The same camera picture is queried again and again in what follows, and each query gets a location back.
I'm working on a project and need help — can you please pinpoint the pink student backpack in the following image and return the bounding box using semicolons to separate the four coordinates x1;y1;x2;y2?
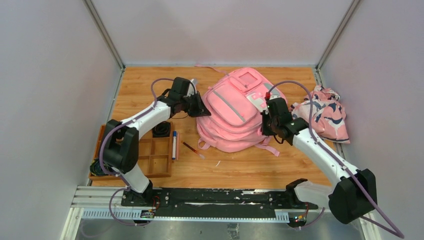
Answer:
196;67;286;156

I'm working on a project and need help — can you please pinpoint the pink pencil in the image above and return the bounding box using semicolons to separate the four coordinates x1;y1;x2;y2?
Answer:
175;132;180;161

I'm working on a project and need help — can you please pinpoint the blue capped white marker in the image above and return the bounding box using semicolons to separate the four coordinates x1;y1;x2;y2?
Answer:
171;130;178;160

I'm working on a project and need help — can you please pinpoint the red pen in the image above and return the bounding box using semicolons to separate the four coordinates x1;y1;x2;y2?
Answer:
181;141;205;160

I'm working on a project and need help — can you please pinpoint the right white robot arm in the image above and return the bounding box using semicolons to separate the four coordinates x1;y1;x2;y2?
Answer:
261;97;377;224

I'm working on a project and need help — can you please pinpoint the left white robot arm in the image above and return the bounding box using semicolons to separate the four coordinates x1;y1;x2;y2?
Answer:
98;77;211;207

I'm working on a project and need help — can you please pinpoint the pink patterned cloth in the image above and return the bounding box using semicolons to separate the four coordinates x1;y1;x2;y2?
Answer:
289;85;350;144

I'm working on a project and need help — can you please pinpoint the wooden compartment tray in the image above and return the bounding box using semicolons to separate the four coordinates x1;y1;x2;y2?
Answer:
88;122;174;181

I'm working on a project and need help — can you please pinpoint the blue yellow rolled sock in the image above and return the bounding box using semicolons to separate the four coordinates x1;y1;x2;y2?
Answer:
89;158;108;177

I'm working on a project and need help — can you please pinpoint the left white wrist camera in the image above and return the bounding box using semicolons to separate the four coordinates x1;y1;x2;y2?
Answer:
187;78;198;97

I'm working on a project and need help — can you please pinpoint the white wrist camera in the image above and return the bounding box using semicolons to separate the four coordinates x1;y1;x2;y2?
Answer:
187;78;198;97
265;92;281;103

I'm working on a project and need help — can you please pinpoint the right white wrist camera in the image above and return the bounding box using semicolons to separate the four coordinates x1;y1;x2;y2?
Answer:
265;92;281;103

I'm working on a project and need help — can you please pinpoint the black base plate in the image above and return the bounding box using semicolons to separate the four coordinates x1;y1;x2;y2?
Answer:
121;187;318;219

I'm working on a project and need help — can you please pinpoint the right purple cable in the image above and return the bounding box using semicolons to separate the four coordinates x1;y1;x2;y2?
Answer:
264;80;406;239

